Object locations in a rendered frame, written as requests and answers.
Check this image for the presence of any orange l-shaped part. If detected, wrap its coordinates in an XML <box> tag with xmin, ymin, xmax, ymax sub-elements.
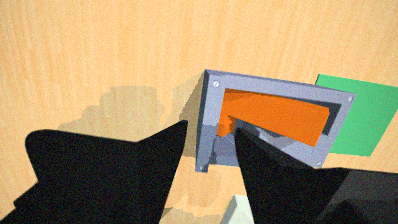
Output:
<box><xmin>217</xmin><ymin>88</ymin><xmax>329</xmax><ymax>147</ymax></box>

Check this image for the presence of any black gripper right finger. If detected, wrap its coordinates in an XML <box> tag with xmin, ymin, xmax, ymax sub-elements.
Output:
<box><xmin>234</xmin><ymin>127</ymin><xmax>398</xmax><ymax>224</ymax></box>

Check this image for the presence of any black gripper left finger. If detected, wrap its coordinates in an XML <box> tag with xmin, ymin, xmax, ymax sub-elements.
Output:
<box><xmin>25</xmin><ymin>120</ymin><xmax>188</xmax><ymax>224</ymax></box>

